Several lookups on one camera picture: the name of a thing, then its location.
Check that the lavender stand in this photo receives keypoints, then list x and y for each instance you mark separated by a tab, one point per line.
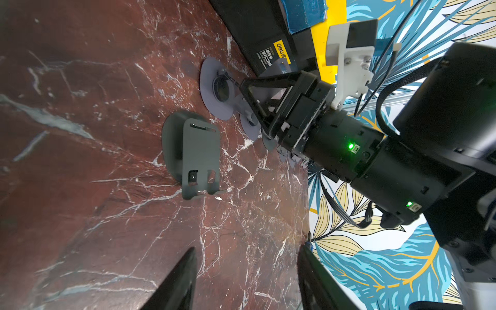
250	124
220	91

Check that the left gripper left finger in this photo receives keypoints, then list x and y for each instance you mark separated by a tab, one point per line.
178	289

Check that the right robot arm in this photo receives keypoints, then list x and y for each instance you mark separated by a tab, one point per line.
433	155

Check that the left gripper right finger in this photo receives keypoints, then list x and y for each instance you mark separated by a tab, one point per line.
318	289

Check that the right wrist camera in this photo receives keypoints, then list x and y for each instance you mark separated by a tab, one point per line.
350	47

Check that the dark grey stand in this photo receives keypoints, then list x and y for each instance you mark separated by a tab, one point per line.
191	149
269	143

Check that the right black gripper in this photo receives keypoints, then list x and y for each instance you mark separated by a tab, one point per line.
289	119

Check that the yellow black toolbox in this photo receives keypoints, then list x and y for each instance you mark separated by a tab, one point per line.
295	31

